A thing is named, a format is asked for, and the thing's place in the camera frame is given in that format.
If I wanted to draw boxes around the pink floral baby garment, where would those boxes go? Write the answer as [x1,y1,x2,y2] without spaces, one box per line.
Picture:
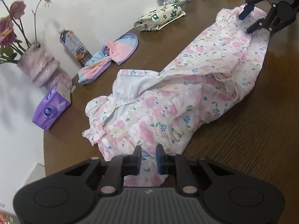
[83,7,270,187]

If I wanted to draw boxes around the purple tissue pack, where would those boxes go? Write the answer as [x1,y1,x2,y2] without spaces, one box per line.
[32,82,71,130]

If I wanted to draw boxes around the floral cream fabric pouch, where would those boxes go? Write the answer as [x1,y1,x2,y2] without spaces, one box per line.
[134,3,186,31]

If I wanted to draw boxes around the pink blue towel cap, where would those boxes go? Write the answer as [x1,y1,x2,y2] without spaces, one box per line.
[78,33,139,85]

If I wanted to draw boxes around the plastic drink bottle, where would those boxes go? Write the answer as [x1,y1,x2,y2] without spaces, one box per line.
[58,27,92,67]

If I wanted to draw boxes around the purple knitted vase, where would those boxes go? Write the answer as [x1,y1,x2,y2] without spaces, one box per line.
[17,43,73,90]

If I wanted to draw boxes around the dried rose bouquet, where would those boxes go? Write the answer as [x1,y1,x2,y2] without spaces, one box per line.
[1,0,52,64]

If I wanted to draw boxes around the white wall heater panel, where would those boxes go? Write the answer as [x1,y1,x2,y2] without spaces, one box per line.
[24,163,46,186]

